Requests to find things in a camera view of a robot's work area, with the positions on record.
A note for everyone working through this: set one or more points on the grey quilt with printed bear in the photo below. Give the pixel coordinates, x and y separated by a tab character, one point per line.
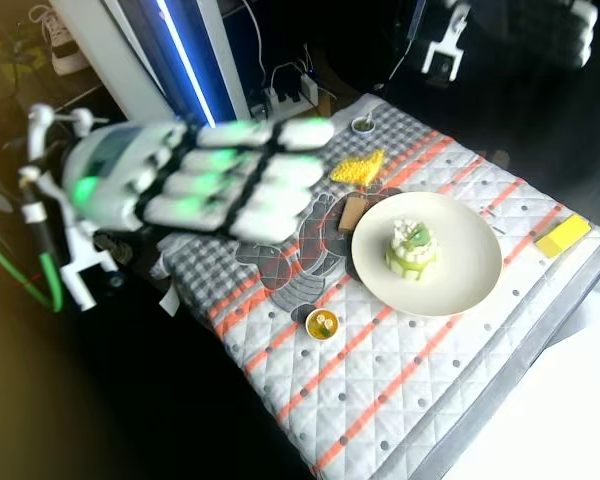
380	400

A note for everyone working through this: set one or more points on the white post with blue light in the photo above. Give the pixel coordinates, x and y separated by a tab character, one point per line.
130	75

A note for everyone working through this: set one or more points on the green toy cake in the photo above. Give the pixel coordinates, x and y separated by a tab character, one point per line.
410	255

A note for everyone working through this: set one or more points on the small cup with lemon tea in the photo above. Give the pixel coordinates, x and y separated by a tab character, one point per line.
322	325

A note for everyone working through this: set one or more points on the white power strip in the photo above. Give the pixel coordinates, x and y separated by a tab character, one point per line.
285	100

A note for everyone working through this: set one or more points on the brown rectangular block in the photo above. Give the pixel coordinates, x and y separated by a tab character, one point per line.
350	212

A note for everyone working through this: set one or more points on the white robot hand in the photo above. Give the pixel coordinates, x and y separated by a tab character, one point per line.
180	185
555	35

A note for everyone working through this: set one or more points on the white paper tag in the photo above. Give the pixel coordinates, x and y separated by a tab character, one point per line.
169	302

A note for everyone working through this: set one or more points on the cream round plate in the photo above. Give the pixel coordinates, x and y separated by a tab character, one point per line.
455	290

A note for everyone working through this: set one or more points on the small blue-rimmed cup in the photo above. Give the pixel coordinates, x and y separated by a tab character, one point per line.
362	125

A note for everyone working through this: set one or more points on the white shoe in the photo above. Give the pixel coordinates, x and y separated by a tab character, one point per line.
62	50

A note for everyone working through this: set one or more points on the yellow rectangular block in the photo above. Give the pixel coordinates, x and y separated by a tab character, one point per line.
562	236

